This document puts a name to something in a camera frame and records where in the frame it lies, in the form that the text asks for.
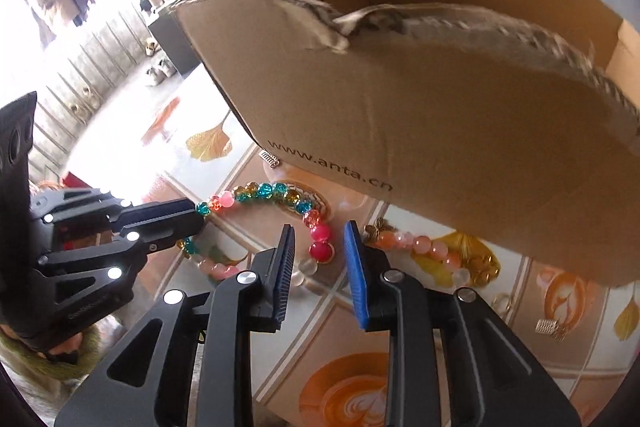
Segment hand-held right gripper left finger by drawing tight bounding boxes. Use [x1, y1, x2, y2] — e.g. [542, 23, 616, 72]
[54, 223, 297, 427]

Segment person's left hand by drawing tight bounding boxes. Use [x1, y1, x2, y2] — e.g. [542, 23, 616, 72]
[47, 338, 86, 364]

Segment pink bead bracelet gold charms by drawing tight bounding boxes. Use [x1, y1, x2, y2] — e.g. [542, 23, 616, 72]
[364, 217, 501, 287]

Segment grey bench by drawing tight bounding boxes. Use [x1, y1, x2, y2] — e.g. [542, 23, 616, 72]
[147, 2, 201, 78]

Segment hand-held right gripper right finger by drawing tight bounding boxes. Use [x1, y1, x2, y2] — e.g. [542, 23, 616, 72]
[344, 221, 583, 427]

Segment multicolour glass bead bracelet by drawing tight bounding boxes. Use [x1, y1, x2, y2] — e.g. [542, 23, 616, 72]
[177, 181, 337, 290]

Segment leaf and coffee print tablecloth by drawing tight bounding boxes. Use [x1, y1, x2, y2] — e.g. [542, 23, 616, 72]
[65, 62, 640, 427]

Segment brown cardboard box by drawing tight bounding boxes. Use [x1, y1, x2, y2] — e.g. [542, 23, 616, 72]
[170, 0, 640, 288]

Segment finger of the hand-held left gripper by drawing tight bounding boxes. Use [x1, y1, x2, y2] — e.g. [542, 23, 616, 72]
[31, 187, 201, 234]
[29, 217, 207, 335]

